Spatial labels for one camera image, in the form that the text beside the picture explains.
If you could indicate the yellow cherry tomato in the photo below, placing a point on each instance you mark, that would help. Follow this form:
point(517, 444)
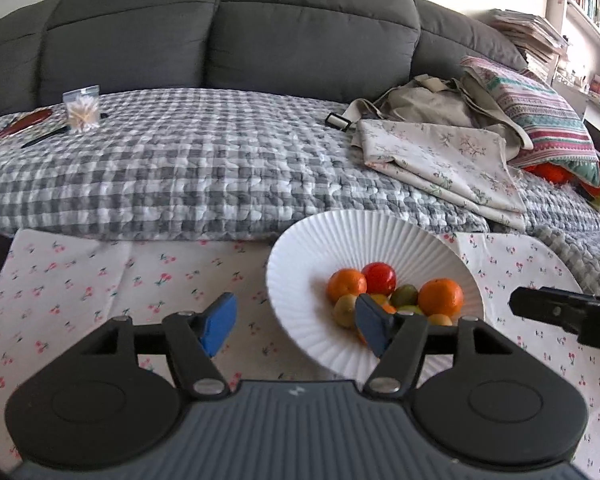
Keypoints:
point(378, 300)

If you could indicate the white ribbed plate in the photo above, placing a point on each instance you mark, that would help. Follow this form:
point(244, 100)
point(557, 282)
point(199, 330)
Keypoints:
point(305, 260)

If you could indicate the dark grey sofa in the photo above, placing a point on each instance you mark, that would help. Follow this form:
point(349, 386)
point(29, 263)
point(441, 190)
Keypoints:
point(230, 35)

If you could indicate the stack of papers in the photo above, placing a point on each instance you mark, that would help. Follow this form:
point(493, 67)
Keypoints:
point(530, 35)

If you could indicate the red oval object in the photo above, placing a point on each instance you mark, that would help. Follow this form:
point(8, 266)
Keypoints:
point(27, 119)

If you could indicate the folded floral cloth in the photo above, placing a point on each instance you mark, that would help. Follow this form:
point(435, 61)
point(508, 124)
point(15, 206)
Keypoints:
point(440, 165)

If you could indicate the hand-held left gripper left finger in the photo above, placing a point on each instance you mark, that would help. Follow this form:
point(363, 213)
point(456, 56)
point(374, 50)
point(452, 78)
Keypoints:
point(220, 322)

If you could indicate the red cherry tomato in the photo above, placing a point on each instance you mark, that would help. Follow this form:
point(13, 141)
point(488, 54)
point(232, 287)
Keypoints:
point(380, 277)

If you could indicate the orange fuzzy cloth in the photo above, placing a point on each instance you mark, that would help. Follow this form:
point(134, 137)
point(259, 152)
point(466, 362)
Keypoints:
point(547, 172)

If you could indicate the striped colourful cushion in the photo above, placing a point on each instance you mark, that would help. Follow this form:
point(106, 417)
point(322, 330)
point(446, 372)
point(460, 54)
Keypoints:
point(540, 110)

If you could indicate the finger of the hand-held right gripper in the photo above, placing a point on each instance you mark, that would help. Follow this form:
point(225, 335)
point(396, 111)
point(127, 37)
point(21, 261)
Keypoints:
point(555, 310)

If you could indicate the blemished orange mandarin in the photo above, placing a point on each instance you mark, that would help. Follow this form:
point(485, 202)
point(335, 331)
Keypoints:
point(347, 284)

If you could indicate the grey checkered blanket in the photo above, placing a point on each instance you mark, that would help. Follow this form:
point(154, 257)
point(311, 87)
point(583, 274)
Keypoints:
point(205, 170)

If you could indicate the small brownish fruit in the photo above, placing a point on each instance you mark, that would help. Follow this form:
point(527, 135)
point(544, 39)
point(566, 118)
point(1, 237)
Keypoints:
point(440, 319)
point(345, 310)
point(410, 310)

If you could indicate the black pen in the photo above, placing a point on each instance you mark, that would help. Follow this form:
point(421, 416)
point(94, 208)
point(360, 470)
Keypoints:
point(45, 137)

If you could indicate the cherry print tablecloth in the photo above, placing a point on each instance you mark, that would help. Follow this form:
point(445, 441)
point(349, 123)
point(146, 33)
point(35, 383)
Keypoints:
point(80, 280)

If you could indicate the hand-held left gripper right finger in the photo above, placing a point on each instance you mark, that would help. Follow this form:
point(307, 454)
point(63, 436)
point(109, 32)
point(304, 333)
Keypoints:
point(372, 325)

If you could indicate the bag of cotton swabs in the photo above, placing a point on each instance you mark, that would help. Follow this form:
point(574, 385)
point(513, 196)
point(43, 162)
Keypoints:
point(82, 110)

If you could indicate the beige cloth bag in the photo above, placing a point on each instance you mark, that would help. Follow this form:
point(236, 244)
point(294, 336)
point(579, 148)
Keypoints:
point(430, 100)

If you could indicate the small green fruit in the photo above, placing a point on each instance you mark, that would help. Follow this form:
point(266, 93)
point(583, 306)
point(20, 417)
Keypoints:
point(405, 294)

